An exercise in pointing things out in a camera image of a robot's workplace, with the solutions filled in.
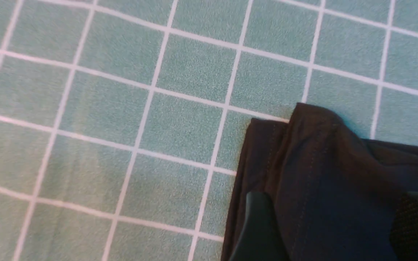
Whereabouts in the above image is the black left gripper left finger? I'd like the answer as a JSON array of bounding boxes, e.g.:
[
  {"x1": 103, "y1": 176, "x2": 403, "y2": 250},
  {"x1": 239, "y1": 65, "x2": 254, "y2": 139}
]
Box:
[{"x1": 230, "y1": 191, "x2": 289, "y2": 261}]

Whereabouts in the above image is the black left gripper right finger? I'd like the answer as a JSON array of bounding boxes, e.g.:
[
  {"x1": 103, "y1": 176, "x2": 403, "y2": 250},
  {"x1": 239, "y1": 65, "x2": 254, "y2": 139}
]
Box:
[{"x1": 390, "y1": 191, "x2": 418, "y2": 261}]

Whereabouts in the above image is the dark gray long-sleeve top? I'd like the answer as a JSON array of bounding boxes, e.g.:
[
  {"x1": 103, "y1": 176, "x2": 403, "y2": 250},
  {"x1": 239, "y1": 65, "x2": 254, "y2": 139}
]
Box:
[{"x1": 221, "y1": 103, "x2": 418, "y2": 261}]

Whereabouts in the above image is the green checkered tablecloth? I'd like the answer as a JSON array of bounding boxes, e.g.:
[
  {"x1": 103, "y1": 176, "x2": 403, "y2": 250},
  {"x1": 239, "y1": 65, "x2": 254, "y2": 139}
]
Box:
[{"x1": 0, "y1": 0, "x2": 418, "y2": 261}]

